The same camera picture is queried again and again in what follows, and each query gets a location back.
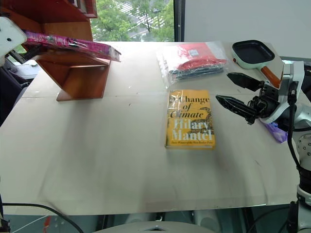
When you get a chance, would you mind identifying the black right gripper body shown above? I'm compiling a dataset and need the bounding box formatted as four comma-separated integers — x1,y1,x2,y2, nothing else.
247,83,280,119

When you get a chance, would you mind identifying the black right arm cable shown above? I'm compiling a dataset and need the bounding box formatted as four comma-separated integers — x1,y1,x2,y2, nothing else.
287,81,302,172

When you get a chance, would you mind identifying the red garment in plastic bag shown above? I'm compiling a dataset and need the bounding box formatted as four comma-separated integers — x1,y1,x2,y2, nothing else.
156,41,228,71

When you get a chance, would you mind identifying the black floor cable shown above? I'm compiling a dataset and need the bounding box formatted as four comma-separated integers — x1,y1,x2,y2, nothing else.
1,203,85,233

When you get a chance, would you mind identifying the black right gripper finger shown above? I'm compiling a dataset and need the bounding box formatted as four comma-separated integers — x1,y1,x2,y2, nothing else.
215,95,258,126
226,72,265,92

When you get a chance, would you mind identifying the pink book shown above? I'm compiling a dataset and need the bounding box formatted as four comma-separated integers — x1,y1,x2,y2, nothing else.
23,31,121,63

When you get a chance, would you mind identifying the dark garment in plastic bag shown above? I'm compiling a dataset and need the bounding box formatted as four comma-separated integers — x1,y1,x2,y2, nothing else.
160,62,225,84

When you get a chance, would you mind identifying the purple plastic bag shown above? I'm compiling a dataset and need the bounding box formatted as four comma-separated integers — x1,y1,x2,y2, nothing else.
263,121,289,144

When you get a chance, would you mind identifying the wooden bookshelf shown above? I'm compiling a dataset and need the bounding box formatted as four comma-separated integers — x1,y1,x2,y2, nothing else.
0,0,112,102

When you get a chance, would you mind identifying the mint green frying pan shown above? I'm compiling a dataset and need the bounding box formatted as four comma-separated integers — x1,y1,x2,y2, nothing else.
231,39,281,88

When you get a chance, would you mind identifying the black window frame post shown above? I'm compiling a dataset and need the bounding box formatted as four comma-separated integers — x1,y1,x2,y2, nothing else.
173,0,187,42

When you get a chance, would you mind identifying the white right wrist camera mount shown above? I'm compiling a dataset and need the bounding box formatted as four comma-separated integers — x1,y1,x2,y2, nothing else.
259,60,306,125

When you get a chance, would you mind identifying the yellow hardcover book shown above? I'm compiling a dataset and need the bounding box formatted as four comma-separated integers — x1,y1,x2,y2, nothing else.
164,89,217,150

